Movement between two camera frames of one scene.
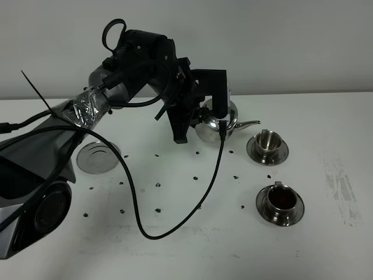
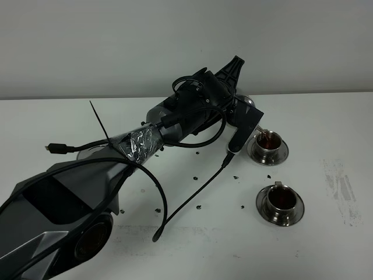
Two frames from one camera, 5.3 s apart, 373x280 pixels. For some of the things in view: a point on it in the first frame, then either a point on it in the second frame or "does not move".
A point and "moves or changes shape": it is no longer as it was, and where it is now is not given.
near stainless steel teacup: x=281 y=201 does not move
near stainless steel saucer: x=261 y=206 does not move
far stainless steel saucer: x=251 y=149 does not move
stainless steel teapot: x=208 y=128 moves or changes shape
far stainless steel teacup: x=268 y=143 does not move
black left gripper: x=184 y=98 → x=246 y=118
